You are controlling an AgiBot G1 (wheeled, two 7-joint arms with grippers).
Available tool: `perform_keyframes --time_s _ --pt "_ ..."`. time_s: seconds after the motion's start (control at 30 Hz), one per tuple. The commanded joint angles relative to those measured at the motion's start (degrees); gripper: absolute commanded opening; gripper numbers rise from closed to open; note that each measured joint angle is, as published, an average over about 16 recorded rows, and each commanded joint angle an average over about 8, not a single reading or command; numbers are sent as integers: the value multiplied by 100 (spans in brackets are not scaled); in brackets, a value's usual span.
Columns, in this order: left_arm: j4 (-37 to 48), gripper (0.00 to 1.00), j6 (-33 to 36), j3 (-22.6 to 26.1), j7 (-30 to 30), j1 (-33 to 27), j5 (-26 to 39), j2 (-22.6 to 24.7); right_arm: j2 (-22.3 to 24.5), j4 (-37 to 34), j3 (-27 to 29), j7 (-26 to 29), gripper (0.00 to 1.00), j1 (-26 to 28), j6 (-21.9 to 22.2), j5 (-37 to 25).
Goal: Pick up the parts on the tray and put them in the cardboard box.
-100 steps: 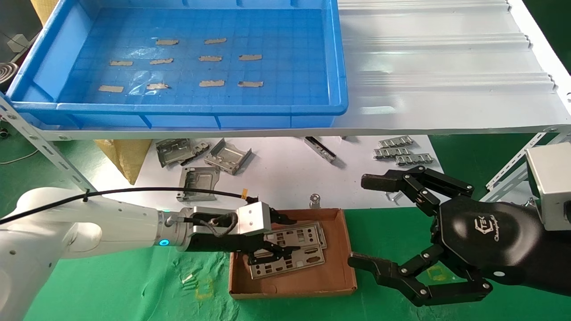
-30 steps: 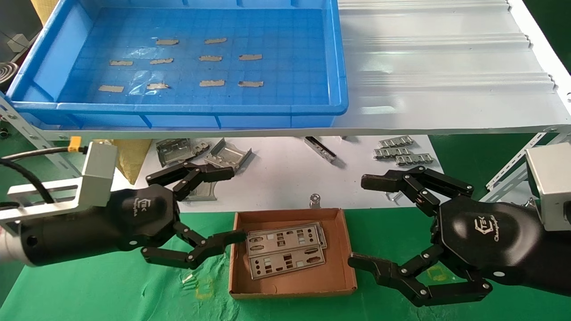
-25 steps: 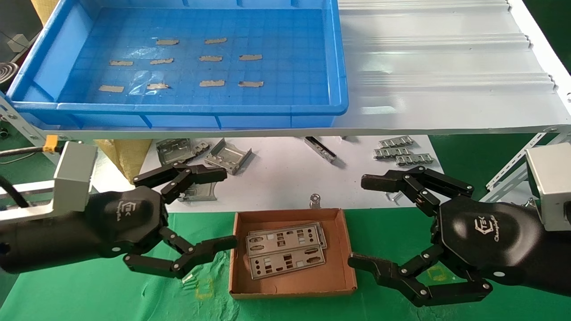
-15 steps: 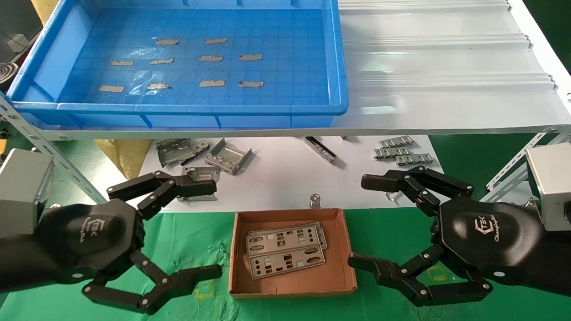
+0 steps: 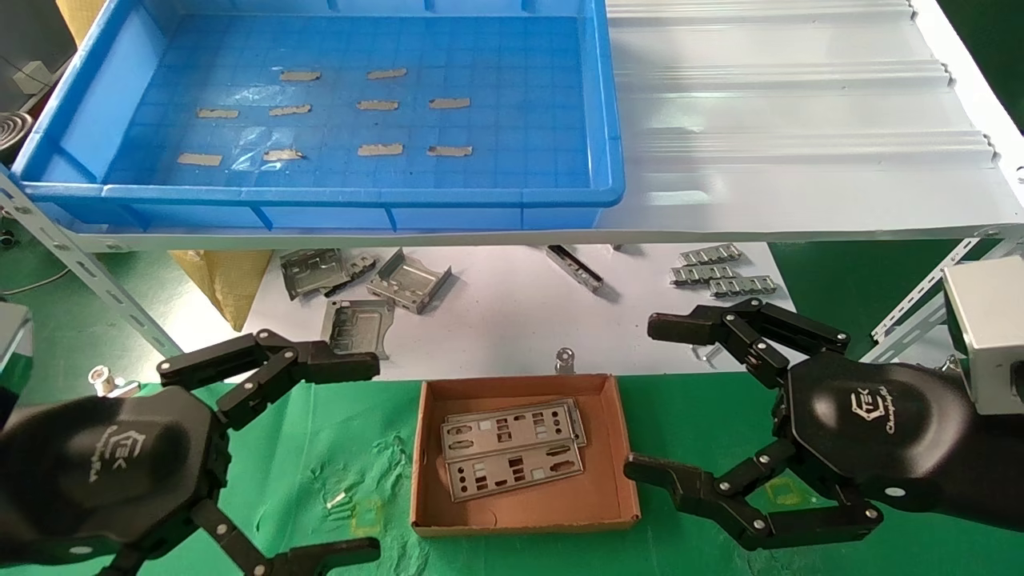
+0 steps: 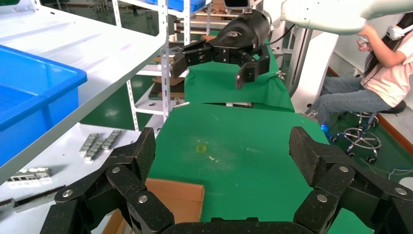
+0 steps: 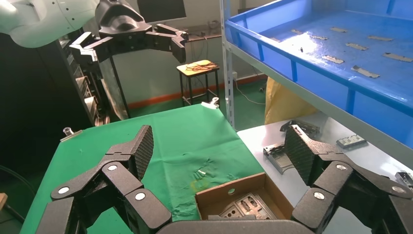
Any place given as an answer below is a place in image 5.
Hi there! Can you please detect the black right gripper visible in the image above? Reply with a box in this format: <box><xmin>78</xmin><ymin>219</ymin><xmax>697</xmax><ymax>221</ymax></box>
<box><xmin>623</xmin><ymin>298</ymin><xmax>1024</xmax><ymax>551</ymax></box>

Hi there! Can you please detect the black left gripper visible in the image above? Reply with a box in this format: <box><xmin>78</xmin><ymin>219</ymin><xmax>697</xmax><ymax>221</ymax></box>
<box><xmin>0</xmin><ymin>384</ymin><xmax>382</xmax><ymax>576</ymax></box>

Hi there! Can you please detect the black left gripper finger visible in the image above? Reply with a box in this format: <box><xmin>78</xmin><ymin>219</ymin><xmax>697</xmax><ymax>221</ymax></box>
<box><xmin>156</xmin><ymin>328</ymin><xmax>381</xmax><ymax>431</ymax></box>

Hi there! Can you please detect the silver metal IO shield plate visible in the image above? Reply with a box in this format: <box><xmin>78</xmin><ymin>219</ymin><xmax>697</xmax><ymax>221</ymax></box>
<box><xmin>496</xmin><ymin>398</ymin><xmax>587</xmax><ymax>447</ymax></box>
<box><xmin>445</xmin><ymin>442</ymin><xmax>583</xmax><ymax>502</ymax></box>
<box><xmin>445</xmin><ymin>400</ymin><xmax>581</xmax><ymax>449</ymax></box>
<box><xmin>440</xmin><ymin>404</ymin><xmax>578</xmax><ymax>463</ymax></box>

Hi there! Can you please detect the shallow brown cardboard box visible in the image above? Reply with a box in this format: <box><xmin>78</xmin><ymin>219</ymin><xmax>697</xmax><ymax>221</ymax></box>
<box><xmin>410</xmin><ymin>373</ymin><xmax>641</xmax><ymax>537</ymax></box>

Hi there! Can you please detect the blue plastic tray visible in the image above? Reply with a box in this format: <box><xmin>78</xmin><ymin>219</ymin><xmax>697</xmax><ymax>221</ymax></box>
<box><xmin>11</xmin><ymin>0</ymin><xmax>626</xmax><ymax>234</ymax></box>

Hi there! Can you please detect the stamped grey metal plate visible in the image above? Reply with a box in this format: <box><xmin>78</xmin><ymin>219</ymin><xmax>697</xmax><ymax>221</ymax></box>
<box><xmin>320</xmin><ymin>299</ymin><xmax>396</xmax><ymax>362</ymax></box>

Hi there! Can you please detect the green cloth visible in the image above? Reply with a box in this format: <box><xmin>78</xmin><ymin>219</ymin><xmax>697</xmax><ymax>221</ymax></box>
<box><xmin>0</xmin><ymin>372</ymin><xmax>1024</xmax><ymax>576</ymax></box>

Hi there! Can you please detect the yellow woven bag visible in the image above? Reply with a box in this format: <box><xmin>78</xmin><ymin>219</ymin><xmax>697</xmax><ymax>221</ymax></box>
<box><xmin>56</xmin><ymin>0</ymin><xmax>109</xmax><ymax>45</ymax></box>
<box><xmin>168</xmin><ymin>250</ymin><xmax>274</xmax><ymax>333</ymax></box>

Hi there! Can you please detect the white paper sheet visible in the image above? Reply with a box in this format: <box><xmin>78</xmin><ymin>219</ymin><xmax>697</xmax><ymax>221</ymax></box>
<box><xmin>224</xmin><ymin>242</ymin><xmax>797</xmax><ymax>383</ymax></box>

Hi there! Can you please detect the perforated white angle steel bar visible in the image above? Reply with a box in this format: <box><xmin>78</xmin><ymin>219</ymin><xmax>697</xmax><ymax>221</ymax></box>
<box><xmin>868</xmin><ymin>228</ymin><xmax>1024</xmax><ymax>365</ymax></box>

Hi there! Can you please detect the perforated grey angle steel bar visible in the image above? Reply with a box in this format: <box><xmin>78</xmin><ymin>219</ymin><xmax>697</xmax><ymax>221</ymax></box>
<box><xmin>0</xmin><ymin>172</ymin><xmax>183</xmax><ymax>359</ymax></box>

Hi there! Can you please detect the white corrugated shelf panel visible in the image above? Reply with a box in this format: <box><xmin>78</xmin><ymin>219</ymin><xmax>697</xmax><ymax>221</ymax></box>
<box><xmin>64</xmin><ymin>0</ymin><xmax>1024</xmax><ymax>253</ymax></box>

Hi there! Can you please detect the flat grey metal bracket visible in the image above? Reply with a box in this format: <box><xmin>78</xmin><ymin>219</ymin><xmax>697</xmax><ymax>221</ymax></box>
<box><xmin>279</xmin><ymin>248</ymin><xmax>353</xmax><ymax>302</ymax></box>

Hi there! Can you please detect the U-shaped grey metal bracket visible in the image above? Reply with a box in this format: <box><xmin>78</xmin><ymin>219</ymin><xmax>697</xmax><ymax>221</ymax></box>
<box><xmin>366</xmin><ymin>247</ymin><xmax>454</xmax><ymax>314</ymax></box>

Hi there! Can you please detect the serrated metal bracket strip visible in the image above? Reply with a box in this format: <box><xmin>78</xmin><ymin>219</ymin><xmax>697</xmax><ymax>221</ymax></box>
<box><xmin>710</xmin><ymin>275</ymin><xmax>779</xmax><ymax>299</ymax></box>
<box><xmin>679</xmin><ymin>243</ymin><xmax>742</xmax><ymax>266</ymax></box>
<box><xmin>670</xmin><ymin>265</ymin><xmax>738</xmax><ymax>287</ymax></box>

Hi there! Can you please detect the narrow grey metal bracket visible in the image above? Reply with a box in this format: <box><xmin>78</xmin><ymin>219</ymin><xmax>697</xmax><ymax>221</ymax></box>
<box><xmin>546</xmin><ymin>245</ymin><xmax>604</xmax><ymax>292</ymax></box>

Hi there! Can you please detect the thin grey cable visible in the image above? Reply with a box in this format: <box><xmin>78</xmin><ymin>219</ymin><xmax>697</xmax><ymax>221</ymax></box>
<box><xmin>0</xmin><ymin>268</ymin><xmax>71</xmax><ymax>297</ymax></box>

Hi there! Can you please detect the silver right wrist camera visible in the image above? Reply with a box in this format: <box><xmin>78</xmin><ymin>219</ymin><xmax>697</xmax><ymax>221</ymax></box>
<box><xmin>942</xmin><ymin>256</ymin><xmax>1024</xmax><ymax>417</ymax></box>

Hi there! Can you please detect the silver wire coil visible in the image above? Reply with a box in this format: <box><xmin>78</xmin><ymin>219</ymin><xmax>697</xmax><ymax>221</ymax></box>
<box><xmin>0</xmin><ymin>110</ymin><xmax>34</xmax><ymax>154</ymax></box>

